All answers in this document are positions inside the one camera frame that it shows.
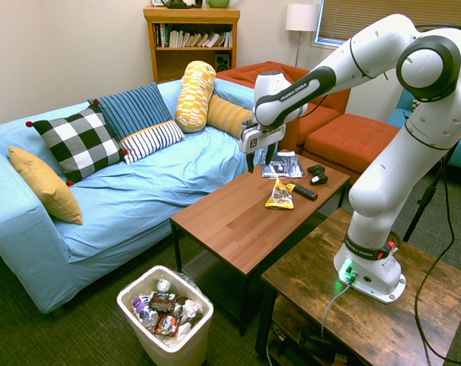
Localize black game controller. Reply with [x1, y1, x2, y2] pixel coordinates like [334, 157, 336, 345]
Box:
[306, 164, 329, 186]

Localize black remote control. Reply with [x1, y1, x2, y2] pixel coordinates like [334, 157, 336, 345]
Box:
[290, 181, 319, 202]

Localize white shade floor lamp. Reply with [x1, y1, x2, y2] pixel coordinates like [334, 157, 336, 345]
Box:
[285, 3, 321, 68]

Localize mustard ribbed pillow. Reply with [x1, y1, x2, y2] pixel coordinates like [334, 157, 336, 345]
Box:
[206, 94, 254, 140]

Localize dark floor vent grille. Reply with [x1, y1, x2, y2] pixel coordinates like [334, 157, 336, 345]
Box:
[182, 249, 216, 283]

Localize grey cable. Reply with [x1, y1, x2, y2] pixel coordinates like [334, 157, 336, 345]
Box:
[320, 281, 354, 339]

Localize dark cover magazine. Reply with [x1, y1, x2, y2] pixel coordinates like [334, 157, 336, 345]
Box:
[261, 151, 307, 179]

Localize orange tufted ottoman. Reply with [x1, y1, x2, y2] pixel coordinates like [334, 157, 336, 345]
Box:
[302, 113, 401, 186]

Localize reddish wood coffee table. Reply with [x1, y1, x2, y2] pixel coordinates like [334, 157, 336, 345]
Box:
[169, 162, 351, 336]

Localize row of books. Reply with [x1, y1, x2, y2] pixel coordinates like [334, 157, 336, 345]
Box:
[155, 23, 234, 49]

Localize orange tufted sofa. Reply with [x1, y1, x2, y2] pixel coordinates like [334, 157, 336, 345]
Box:
[216, 60, 351, 154]

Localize wooden bookshelf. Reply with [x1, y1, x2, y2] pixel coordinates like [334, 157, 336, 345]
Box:
[142, 5, 242, 84]

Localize light blue sofa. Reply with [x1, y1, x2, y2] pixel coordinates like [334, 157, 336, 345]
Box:
[0, 78, 284, 316]

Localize white plastic trash bin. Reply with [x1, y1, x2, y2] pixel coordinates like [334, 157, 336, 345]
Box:
[116, 265, 215, 366]

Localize brown window blinds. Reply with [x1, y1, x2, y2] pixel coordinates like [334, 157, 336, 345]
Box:
[315, 0, 461, 47]

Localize black cable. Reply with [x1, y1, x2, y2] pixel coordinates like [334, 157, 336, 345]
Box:
[413, 23, 461, 363]

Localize crumpled white paper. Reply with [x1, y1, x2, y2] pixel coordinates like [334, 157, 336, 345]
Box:
[182, 299, 203, 317]

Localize yellow white patterned bolster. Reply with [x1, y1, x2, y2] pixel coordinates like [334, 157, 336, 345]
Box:
[174, 60, 217, 133]

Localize plastic bottle purple cap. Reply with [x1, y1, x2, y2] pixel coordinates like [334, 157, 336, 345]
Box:
[133, 297, 159, 331]

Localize black white checkered pillow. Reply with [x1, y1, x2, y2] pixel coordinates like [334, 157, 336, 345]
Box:
[25, 99, 129, 187]

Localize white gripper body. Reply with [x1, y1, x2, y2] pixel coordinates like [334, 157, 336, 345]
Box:
[239, 121, 287, 155]

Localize black camera stand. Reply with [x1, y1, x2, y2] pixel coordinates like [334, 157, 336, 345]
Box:
[403, 140, 461, 243]

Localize white navy striped pillow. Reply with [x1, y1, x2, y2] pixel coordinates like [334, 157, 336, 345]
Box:
[118, 120, 186, 165]

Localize plain mustard yellow pillow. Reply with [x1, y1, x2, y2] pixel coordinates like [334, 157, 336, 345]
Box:
[8, 146, 84, 226]

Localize yellow chip bag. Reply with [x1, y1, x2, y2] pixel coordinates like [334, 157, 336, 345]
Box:
[264, 177, 296, 210]

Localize rustic brown wooden table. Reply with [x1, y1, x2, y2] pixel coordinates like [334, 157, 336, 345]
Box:
[255, 207, 461, 366]

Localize red snack wrapper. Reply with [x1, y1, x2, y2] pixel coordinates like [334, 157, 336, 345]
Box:
[152, 312, 182, 339]

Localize blue striped pillow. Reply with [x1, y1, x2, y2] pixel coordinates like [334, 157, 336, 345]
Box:
[87, 82, 174, 143]

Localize brown snack wrapper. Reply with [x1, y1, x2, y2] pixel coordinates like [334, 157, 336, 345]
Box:
[149, 292, 177, 312]

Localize black object on bookshelf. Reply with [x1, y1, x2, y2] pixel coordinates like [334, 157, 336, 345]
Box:
[164, 0, 203, 9]

